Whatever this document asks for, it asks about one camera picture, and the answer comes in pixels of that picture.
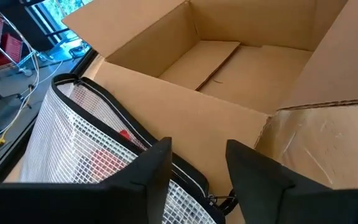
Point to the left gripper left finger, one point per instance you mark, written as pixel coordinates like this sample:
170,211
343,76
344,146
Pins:
73,205

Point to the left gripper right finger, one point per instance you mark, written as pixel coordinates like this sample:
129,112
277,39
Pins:
291,205

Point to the clear bubble wrap bag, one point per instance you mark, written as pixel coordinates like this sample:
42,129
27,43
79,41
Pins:
67,140

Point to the taped brown cardboard box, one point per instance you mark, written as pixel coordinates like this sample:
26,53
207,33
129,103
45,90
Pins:
182,118

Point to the small red packet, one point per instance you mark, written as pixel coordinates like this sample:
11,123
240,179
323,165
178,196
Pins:
104,161

